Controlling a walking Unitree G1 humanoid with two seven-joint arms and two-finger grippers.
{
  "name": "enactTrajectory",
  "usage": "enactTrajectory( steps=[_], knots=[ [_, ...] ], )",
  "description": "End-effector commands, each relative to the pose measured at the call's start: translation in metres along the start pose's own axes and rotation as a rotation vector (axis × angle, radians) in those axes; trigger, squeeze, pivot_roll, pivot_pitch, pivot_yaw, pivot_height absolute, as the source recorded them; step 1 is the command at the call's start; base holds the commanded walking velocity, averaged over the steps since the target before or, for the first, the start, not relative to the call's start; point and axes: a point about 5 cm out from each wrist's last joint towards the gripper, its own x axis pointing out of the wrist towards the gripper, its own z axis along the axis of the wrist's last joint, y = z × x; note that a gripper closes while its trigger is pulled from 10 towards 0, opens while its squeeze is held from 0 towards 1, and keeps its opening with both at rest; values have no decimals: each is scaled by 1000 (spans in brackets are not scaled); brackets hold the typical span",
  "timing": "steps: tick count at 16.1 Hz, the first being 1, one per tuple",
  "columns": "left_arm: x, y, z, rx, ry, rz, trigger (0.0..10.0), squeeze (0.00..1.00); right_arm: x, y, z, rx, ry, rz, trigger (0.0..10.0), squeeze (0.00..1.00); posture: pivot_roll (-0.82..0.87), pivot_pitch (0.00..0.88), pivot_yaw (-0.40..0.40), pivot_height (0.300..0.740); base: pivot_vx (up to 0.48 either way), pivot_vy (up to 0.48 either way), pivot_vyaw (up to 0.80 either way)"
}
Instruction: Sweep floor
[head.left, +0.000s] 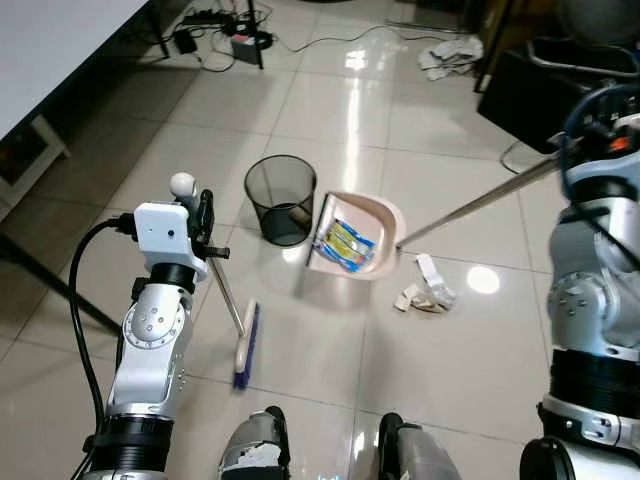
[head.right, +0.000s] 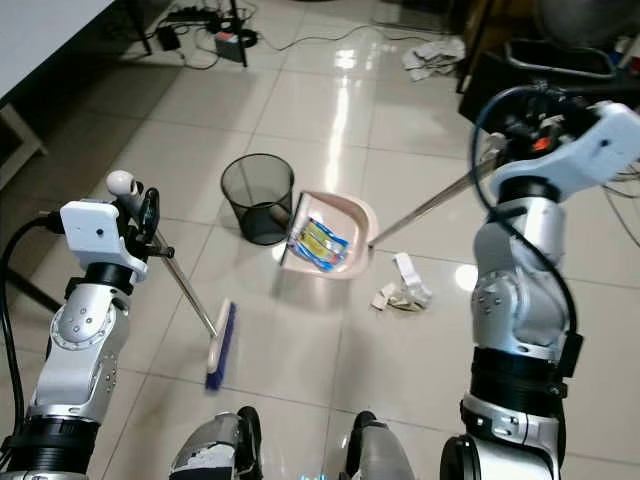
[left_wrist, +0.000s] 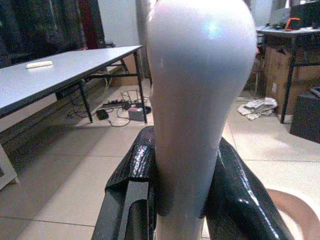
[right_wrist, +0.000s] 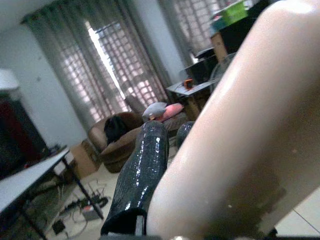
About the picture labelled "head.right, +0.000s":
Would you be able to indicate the white table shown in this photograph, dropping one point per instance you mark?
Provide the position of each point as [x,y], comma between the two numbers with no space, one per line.
[40,30]

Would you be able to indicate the crumpled brown paper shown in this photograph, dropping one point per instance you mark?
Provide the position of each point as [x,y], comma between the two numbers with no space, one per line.
[400,298]

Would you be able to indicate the black power adapter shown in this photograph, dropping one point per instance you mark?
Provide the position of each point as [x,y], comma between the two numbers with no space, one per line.
[168,40]

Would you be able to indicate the black mesh wastebasket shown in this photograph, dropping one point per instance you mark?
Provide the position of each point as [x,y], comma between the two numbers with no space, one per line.
[258,205]

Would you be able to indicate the crumpled white cloth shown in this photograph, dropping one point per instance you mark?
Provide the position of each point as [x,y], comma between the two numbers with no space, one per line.
[435,57]

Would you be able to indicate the black slanted table leg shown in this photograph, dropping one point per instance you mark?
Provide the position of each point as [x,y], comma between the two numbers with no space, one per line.
[30,288]

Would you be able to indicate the grey box with red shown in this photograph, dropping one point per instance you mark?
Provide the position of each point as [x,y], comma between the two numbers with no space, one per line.
[232,45]

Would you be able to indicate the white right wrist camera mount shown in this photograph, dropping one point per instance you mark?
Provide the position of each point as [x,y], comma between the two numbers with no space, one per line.
[595,150]

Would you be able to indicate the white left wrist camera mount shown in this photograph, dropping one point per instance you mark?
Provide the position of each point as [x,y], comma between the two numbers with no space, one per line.
[92,232]

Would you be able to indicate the yellow blue snack packet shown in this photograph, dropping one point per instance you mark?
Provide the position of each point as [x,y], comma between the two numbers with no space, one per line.
[319,243]

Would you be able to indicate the robot leg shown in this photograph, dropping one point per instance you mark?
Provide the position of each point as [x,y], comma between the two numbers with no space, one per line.
[210,445]
[385,455]

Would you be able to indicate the robot left leg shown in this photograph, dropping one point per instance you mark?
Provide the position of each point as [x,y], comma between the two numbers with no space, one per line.
[210,445]

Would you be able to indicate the round grey fan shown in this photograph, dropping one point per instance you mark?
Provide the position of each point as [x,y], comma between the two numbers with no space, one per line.
[590,18]

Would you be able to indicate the white low shelf unit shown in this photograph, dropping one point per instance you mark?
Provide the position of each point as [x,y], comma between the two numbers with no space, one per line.
[25,140]

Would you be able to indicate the black power strip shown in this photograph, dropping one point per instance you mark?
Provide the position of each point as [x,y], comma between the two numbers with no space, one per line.
[195,14]

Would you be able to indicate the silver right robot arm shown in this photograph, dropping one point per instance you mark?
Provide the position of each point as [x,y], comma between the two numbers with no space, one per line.
[520,290]

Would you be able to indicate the black box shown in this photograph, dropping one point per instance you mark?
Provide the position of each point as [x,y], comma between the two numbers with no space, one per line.
[500,70]

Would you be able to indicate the robot right leg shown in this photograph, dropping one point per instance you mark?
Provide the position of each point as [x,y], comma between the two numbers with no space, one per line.
[385,455]

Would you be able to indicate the broom with blue bristles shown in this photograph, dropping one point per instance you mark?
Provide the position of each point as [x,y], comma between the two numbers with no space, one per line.
[221,350]

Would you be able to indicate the white paper scrap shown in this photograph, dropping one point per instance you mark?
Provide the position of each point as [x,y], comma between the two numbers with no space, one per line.
[407,270]

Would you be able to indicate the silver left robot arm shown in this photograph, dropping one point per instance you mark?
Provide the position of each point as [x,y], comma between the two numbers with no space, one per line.
[82,335]

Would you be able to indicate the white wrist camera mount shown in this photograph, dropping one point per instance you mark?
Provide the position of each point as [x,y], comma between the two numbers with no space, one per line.
[92,232]
[595,150]

